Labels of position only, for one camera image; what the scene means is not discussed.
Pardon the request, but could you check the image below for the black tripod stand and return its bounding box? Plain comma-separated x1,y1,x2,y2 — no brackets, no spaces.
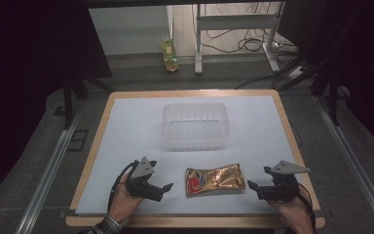
272,53,350,127
53,72,115,131

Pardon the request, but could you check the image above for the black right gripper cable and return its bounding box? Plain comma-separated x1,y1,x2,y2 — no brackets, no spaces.
296,182,318,234

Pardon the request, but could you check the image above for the wooden table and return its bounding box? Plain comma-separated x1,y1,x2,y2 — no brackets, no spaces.
65,89,326,229

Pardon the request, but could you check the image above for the yellow drink bottle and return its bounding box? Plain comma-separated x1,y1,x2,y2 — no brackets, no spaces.
160,31,180,73

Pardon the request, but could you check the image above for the black floor cable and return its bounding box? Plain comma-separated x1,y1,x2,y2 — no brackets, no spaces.
234,73,277,91

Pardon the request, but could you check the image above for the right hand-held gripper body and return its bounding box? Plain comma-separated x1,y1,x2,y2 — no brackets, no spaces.
256,159,312,203

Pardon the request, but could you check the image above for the metal floor rail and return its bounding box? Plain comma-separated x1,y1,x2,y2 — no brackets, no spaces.
14,102,84,234
314,95,374,234

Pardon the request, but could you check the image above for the clear plastic container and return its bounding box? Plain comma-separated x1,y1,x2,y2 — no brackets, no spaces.
161,102,230,152

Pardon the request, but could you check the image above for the person's left hand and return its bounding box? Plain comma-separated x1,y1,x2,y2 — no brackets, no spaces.
108,173,144,224

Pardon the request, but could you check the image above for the white table mat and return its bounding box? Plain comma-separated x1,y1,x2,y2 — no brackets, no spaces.
75,95,321,216

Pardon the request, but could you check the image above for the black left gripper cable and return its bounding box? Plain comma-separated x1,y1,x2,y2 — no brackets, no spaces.
107,160,140,213

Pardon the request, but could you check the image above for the dark curtain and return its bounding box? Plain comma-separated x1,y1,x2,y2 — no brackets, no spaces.
0,0,113,211
276,0,374,159

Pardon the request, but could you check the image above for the gold foil snack packet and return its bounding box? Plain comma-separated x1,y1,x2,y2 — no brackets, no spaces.
185,163,247,198

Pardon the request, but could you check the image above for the black floor bracket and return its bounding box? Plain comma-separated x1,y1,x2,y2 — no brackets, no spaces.
65,129,90,153

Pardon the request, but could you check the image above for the person's right hand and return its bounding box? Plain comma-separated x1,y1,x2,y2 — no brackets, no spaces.
267,193,311,226

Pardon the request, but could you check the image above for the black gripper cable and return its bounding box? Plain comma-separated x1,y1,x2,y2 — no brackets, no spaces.
296,182,318,234
107,160,140,213

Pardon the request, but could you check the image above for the tangle of floor cables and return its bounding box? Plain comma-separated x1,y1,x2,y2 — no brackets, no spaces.
191,3,298,56

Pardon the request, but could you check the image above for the white desk frame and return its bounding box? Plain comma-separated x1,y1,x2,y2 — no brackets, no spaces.
194,1,286,76

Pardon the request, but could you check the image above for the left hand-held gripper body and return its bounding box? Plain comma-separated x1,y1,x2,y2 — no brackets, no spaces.
125,156,164,203

